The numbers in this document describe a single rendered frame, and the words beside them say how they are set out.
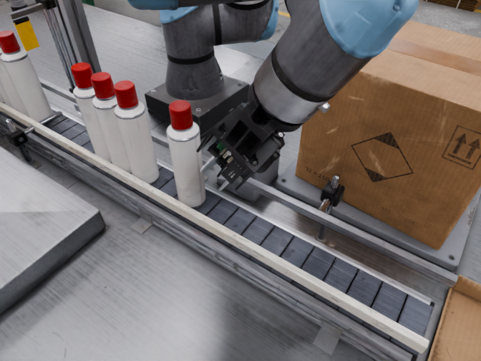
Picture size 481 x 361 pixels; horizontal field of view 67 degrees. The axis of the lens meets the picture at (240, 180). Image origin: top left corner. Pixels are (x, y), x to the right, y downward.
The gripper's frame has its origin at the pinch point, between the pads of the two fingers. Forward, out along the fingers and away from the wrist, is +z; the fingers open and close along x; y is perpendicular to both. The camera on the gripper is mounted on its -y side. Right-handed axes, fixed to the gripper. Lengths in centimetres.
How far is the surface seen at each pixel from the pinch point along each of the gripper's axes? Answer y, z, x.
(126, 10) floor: -222, 232, -203
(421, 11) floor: -392, 108, 14
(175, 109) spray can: 0.8, -3.2, -11.1
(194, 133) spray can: -0.5, -0.6, -7.2
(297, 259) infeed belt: 0.1, 3.4, 18.5
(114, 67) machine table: -33, 49, -50
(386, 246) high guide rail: -3.6, -9.2, 23.9
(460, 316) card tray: -8.0, -5.1, 42.4
